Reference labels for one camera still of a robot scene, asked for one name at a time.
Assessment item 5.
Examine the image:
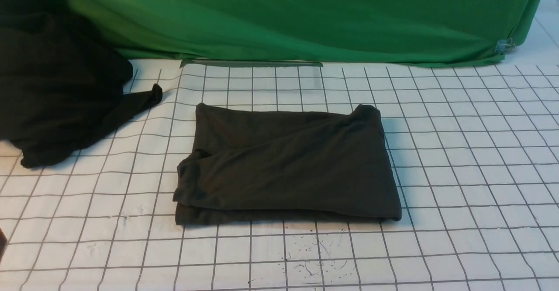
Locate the gray metal strip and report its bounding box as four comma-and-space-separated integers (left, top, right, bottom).
180, 59, 324, 68

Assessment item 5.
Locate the black garment pile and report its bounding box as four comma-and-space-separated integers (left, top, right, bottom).
0, 0, 162, 168

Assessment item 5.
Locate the gray long-sleeved shirt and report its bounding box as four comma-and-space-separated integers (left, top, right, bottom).
173, 104, 403, 226

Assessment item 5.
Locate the green backdrop cloth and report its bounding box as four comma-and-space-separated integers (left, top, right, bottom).
68, 0, 540, 67

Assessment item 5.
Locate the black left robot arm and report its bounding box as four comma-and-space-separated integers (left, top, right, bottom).
0, 230, 8, 261

